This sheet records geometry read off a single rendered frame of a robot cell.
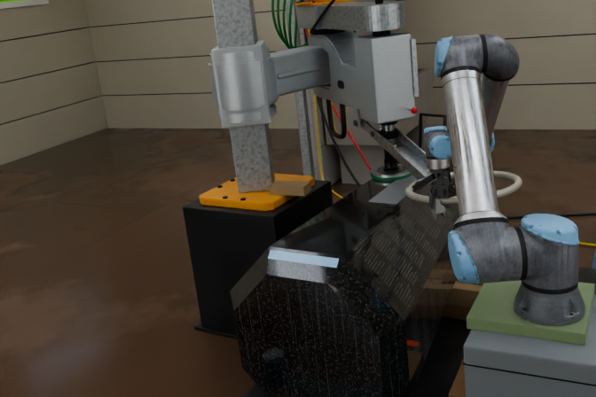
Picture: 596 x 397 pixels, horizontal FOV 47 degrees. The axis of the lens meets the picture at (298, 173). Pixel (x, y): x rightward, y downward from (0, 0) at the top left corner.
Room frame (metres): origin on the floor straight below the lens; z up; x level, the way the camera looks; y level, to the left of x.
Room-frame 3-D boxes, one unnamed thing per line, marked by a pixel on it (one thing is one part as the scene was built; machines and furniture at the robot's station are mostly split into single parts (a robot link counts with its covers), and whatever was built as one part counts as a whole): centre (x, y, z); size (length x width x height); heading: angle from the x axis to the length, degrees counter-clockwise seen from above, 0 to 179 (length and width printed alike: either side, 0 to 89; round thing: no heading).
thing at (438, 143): (2.49, -0.56, 1.19); 0.12 x 0.12 x 0.09; 86
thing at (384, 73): (3.46, -0.46, 1.32); 0.36 x 0.22 x 0.45; 19
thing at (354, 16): (3.72, -0.37, 1.62); 0.96 x 0.25 x 0.17; 19
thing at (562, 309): (1.73, -0.67, 0.93); 0.19 x 0.19 x 0.10
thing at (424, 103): (6.31, -0.86, 0.43); 1.30 x 0.62 x 0.86; 151
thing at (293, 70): (3.72, 0.08, 1.37); 0.74 x 0.34 x 0.25; 130
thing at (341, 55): (3.76, -0.37, 1.31); 0.74 x 0.23 x 0.49; 19
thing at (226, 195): (3.60, 0.23, 0.76); 0.49 x 0.49 x 0.05; 57
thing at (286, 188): (3.42, 0.05, 0.81); 0.20 x 0.10 x 0.05; 65
